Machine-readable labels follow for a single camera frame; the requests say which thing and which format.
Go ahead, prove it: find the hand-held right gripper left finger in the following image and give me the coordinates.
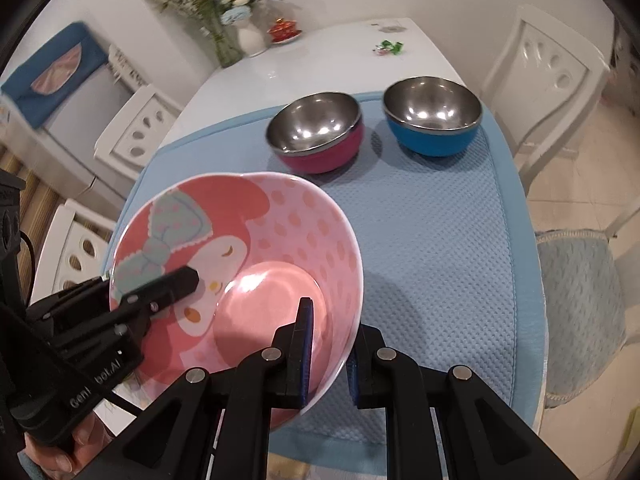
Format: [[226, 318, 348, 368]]
[[107, 297, 316, 480]]

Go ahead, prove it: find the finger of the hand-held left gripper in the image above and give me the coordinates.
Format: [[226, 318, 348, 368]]
[[27, 276, 112, 321], [47, 266, 200, 356]]

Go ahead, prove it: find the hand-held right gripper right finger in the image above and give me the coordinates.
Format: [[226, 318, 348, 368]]
[[346, 324, 566, 480]]

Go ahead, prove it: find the pink cartoon ceramic bowl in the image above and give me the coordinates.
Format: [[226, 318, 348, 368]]
[[109, 171, 364, 431]]

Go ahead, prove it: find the red steel-lined bowl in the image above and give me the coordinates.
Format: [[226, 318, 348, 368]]
[[265, 92, 363, 175]]

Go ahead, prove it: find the blue steel-lined bowl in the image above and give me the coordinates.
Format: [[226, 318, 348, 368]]
[[382, 76, 483, 157]]

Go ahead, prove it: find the person's left hand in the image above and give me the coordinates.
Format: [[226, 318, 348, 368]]
[[20, 407, 116, 480]]

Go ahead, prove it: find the white dining chair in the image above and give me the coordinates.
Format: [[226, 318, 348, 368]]
[[480, 5, 612, 201], [535, 200, 640, 409], [32, 199, 118, 306], [95, 84, 183, 181]]

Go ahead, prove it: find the light blue textured mat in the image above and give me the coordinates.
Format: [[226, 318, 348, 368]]
[[117, 91, 543, 461]]

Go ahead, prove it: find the white refrigerator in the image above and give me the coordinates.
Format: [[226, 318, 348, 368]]
[[0, 22, 146, 201]]

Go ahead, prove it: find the white ornate shelf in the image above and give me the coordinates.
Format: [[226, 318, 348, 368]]
[[107, 42, 151, 96]]

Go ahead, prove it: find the blue cloth refrigerator cover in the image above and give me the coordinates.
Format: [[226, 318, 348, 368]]
[[1, 21, 110, 131]]

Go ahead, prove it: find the clear glass vase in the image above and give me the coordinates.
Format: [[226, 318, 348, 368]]
[[210, 25, 244, 68]]

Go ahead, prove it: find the white ceramic vase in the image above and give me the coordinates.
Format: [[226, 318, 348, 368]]
[[235, 22, 268, 57]]

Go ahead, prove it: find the red lidded teacup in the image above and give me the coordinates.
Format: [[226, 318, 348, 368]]
[[267, 17, 302, 43]]

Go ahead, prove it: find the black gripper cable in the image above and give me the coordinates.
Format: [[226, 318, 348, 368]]
[[102, 392, 151, 418]]

